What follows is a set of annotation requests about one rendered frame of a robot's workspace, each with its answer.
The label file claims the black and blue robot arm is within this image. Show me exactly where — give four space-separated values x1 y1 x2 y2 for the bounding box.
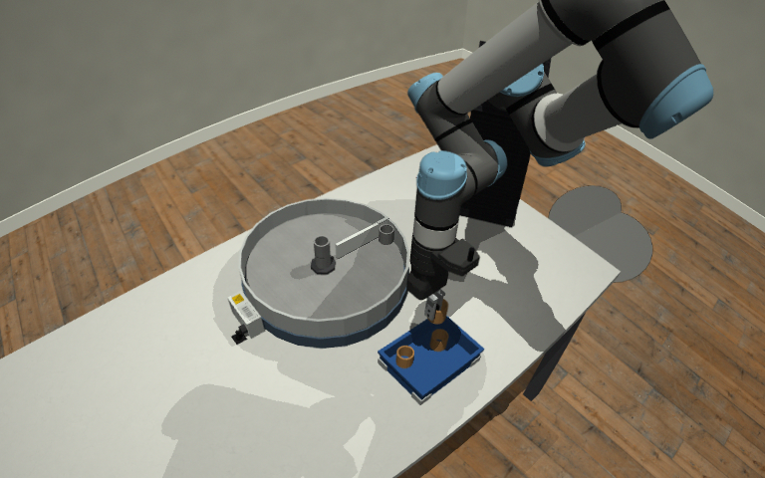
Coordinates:
407 0 713 231

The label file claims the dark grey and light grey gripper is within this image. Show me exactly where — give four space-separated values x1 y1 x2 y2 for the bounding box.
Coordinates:
406 217 480 321

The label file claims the bronze bushing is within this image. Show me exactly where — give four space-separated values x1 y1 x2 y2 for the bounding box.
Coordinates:
396 346 414 368
428 299 448 324
430 329 448 352

